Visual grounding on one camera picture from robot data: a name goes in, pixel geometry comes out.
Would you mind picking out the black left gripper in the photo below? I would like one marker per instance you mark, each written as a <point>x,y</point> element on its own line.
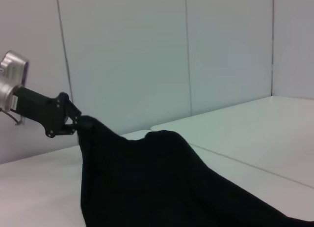
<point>39,109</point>

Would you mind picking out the black shirt with FREE print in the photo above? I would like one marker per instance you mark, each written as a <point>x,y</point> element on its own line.
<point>159,182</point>

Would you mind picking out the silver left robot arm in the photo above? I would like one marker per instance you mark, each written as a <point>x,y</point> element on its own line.
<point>5,94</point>

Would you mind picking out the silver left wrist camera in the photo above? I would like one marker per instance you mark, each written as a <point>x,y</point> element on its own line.
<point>14,67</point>

